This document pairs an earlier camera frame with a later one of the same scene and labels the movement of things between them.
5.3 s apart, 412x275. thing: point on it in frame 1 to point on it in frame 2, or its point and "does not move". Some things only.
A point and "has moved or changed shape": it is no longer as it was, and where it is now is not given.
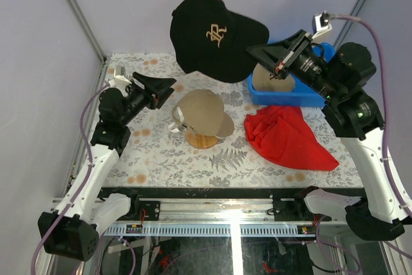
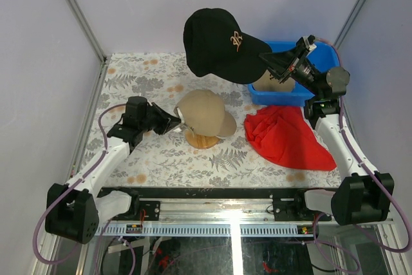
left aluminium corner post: (76, 9) does not move
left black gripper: (158, 85) to (165, 117)
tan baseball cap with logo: (203, 111) does not move
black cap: (211, 40) has moved or changed shape
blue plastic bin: (302, 95) does not move
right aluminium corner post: (361, 4) does not move
